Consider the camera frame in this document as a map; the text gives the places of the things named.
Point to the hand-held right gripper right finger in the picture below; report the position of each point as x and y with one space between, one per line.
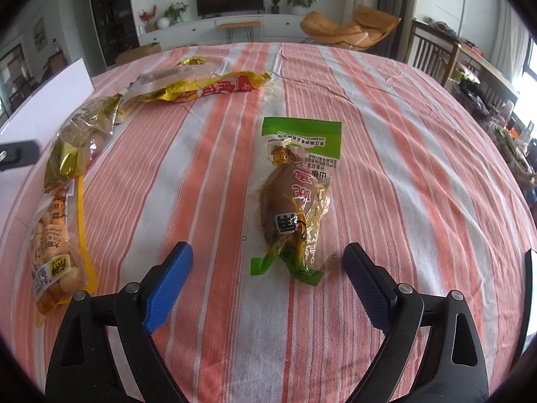
367 289

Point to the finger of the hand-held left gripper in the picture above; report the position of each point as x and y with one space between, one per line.
21 153

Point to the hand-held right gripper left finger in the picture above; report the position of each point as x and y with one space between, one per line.
168 285

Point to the gold bag of round biscuits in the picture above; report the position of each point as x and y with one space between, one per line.
63 235

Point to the green chicken leg snack packet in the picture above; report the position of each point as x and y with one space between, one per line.
289 201

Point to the long yellow and red packet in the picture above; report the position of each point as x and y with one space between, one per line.
218 86

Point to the white board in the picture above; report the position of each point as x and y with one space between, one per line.
50 105

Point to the orange striped tablecloth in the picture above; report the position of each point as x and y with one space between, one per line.
419 176

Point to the clear packet of brown cubes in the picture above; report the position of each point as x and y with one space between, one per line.
147 79

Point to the cardboard box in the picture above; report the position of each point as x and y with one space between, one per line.
140 52

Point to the black bookshelf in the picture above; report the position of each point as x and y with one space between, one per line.
113 12

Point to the red flowers in vase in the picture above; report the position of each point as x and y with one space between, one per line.
147 16

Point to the round white vase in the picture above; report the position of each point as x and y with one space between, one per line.
163 23

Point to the green plant with white flowers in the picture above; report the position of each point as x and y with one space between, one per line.
176 10

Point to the dark wooden chair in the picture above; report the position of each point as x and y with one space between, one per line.
423 46

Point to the cluttered wooden side table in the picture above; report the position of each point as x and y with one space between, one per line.
482 67

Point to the wooden stool with metal legs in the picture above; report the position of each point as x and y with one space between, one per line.
238 24

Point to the orange lounge chair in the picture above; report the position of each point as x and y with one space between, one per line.
335 29

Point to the white television cabinet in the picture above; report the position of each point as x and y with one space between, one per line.
277 27

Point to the grey curtain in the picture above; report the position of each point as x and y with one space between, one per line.
396 4

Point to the small plant in dark pot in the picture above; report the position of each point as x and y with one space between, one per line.
275 6

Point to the leafy plant in white pot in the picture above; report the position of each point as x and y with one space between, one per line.
298 2

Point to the framed wall picture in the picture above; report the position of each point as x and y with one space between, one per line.
39 34

